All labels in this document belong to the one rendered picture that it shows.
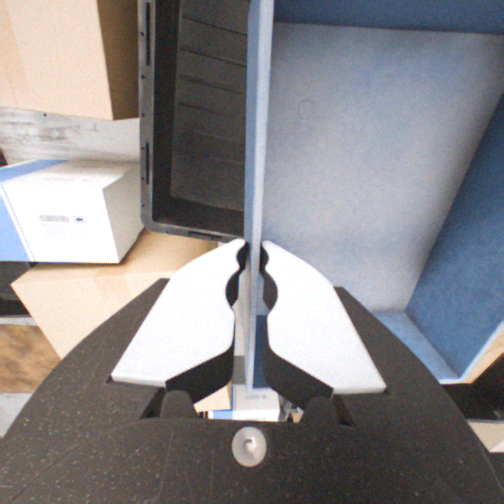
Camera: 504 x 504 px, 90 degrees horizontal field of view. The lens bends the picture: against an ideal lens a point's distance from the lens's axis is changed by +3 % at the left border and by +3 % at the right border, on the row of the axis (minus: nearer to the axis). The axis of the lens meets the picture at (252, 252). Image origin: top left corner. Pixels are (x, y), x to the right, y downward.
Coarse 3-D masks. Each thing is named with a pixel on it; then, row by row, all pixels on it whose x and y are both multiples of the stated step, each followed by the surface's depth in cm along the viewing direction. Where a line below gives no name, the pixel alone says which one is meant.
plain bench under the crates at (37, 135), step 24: (0, 120) 45; (24, 120) 45; (48, 120) 45; (72, 120) 45; (96, 120) 46; (120, 120) 46; (0, 144) 47; (24, 144) 47; (48, 144) 47; (72, 144) 47; (96, 144) 48; (120, 144) 48; (240, 288) 67; (240, 312) 71; (240, 336) 76
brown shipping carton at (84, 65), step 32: (0, 0) 26; (32, 0) 26; (64, 0) 26; (96, 0) 27; (128, 0) 34; (0, 32) 27; (32, 32) 27; (64, 32) 28; (96, 32) 28; (128, 32) 35; (0, 64) 29; (32, 64) 29; (64, 64) 29; (96, 64) 29; (128, 64) 35; (0, 96) 30; (32, 96) 30; (64, 96) 30; (96, 96) 31; (128, 96) 36
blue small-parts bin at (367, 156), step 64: (256, 0) 8; (320, 0) 10; (384, 0) 9; (448, 0) 9; (256, 64) 8; (320, 64) 13; (384, 64) 13; (448, 64) 14; (256, 128) 9; (320, 128) 15; (384, 128) 15; (448, 128) 15; (256, 192) 10; (320, 192) 17; (384, 192) 17; (448, 192) 17; (256, 256) 11; (320, 256) 19; (384, 256) 20; (448, 256) 18; (256, 320) 21; (384, 320) 22; (448, 320) 18; (256, 384) 16
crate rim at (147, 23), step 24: (144, 0) 22; (144, 24) 22; (144, 48) 23; (144, 72) 24; (144, 96) 25; (144, 120) 26; (144, 144) 27; (144, 168) 29; (144, 192) 30; (144, 216) 31; (216, 240) 34
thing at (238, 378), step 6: (234, 372) 75; (240, 372) 75; (234, 378) 73; (240, 378) 73; (234, 384) 71; (240, 384) 72; (282, 402) 86; (282, 408) 86; (204, 414) 78; (282, 414) 84; (282, 420) 83
